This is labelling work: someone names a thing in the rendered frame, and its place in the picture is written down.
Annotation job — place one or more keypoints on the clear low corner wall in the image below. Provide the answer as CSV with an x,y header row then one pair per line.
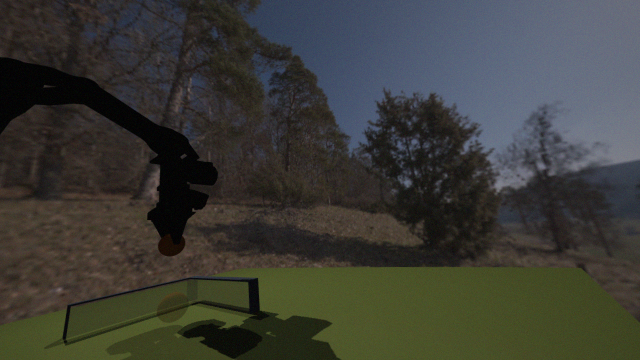
x,y
89,316

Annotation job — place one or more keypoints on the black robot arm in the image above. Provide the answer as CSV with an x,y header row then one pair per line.
x,y
22,86

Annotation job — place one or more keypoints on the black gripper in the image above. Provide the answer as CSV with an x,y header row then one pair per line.
x,y
173,209

